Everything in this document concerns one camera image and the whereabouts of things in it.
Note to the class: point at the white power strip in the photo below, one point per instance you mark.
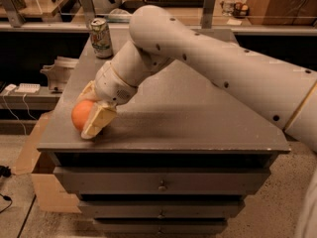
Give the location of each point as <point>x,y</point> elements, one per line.
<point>28,88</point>

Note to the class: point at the grey drawer cabinet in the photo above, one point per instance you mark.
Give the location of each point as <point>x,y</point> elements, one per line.
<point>179,158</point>

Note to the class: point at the white machine part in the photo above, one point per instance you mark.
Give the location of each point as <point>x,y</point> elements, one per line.
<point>59,73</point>

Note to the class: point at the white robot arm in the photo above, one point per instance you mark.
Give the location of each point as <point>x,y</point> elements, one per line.
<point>283,93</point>

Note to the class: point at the clear water bottle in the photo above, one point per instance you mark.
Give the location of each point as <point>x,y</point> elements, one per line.
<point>228,7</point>

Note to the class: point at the clear plastic container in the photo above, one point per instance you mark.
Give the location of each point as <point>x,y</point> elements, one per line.
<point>119,16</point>

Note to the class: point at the cardboard box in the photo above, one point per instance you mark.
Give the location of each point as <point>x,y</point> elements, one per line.
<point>51,196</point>

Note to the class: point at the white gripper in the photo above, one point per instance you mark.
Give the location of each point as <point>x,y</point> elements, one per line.
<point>110,84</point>

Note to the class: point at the orange fruit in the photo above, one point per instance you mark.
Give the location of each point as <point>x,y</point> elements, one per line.
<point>80,113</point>

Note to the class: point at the green soda can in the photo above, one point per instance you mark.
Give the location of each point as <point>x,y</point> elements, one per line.
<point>100,38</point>

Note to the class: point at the black keyboard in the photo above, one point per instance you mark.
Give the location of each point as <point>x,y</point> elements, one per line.
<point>176,3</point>

